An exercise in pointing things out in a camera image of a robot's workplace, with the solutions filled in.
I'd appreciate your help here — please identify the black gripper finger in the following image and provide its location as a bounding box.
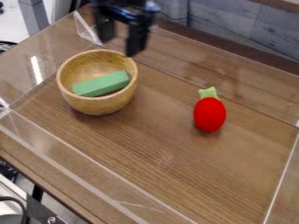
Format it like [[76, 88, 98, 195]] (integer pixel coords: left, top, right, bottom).
[[125, 14, 152, 57], [94, 11, 116, 43]]

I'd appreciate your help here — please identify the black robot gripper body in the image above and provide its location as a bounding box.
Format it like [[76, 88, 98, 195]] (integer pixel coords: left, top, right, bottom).
[[92, 0, 160, 20]]

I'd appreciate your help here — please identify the brown wooden bowl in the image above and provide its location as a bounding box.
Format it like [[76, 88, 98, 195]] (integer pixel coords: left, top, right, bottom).
[[56, 49, 137, 116]]

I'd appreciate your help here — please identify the green rectangular stick block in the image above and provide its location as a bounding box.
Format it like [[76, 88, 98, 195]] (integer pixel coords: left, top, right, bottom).
[[72, 70, 129, 97]]

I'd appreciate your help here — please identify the red plush radish toy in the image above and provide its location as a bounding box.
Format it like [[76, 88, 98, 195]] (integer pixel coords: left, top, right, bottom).
[[192, 87, 226, 132]]

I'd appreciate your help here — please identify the grey metal post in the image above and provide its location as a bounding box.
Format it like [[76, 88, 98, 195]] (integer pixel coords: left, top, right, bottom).
[[17, 0, 49, 36]]

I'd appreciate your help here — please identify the clear acrylic tray enclosure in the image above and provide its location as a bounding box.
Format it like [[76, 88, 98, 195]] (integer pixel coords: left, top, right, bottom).
[[0, 17, 299, 224]]

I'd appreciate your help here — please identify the black cable bottom left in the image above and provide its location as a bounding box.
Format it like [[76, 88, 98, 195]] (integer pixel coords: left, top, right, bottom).
[[0, 195, 29, 224]]

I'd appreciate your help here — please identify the black bracket with screw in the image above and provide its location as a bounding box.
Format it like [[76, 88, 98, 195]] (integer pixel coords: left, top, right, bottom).
[[25, 195, 66, 224]]

